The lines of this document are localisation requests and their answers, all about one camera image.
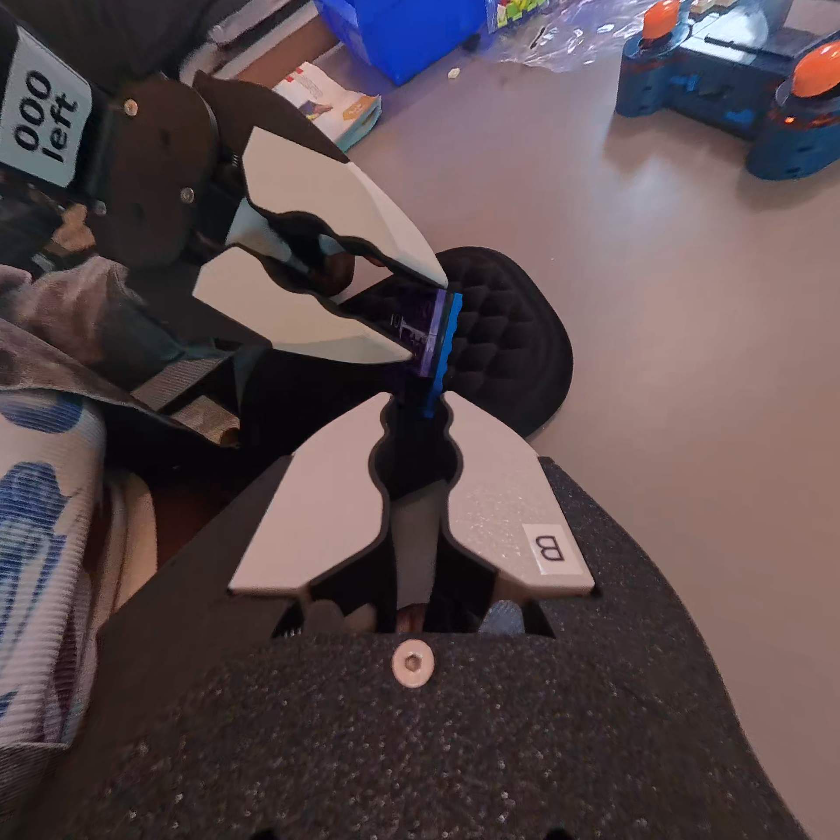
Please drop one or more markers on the person's right hand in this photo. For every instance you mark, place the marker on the person's right hand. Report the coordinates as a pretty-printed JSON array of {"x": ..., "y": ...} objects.
[{"x": 411, "y": 618}]

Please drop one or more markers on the dark blue brick game console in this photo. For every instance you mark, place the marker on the dark blue brick game console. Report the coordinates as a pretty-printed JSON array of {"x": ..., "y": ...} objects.
[{"x": 722, "y": 98}]

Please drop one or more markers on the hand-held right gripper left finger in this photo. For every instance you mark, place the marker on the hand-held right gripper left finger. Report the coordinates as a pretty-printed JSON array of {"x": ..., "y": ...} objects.
[{"x": 315, "y": 499}]

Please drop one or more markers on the person's left hand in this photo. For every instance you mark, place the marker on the person's left hand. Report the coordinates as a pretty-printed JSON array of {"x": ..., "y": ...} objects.
[{"x": 338, "y": 272}]

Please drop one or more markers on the person's denim jacket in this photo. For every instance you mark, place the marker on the person's denim jacket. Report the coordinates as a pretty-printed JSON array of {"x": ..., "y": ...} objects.
[{"x": 79, "y": 374}]

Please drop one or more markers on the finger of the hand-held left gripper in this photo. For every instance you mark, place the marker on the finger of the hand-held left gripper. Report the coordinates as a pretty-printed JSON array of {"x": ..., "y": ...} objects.
[
  {"x": 328, "y": 190},
  {"x": 282, "y": 308}
]

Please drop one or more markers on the blue storage bin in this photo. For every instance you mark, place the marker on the blue storage bin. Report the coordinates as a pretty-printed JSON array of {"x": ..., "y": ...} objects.
[{"x": 407, "y": 33}]

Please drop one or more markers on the brick instruction booklet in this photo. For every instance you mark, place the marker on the brick instruction booklet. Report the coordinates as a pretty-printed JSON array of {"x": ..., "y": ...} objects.
[{"x": 328, "y": 105}]

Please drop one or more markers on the person's patterned shirt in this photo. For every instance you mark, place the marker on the person's patterned shirt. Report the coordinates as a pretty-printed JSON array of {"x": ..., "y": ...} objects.
[{"x": 39, "y": 525}]

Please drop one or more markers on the grey mesh office chair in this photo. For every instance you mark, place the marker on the grey mesh office chair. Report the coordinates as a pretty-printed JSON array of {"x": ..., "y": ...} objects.
[{"x": 177, "y": 384}]

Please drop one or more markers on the person's brown trousers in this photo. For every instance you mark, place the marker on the person's brown trousers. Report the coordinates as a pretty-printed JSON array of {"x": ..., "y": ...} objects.
[{"x": 184, "y": 512}]

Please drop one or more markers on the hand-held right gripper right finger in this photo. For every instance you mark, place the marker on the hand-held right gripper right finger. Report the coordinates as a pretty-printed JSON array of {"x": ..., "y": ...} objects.
[{"x": 505, "y": 499}]

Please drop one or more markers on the black quilted wrist rest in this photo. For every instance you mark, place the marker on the black quilted wrist rest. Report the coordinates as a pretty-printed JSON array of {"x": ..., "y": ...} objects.
[{"x": 512, "y": 341}]

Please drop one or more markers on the blue and purple brick assembly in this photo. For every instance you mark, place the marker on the blue and purple brick assembly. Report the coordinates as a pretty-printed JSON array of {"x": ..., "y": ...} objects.
[{"x": 446, "y": 354}]

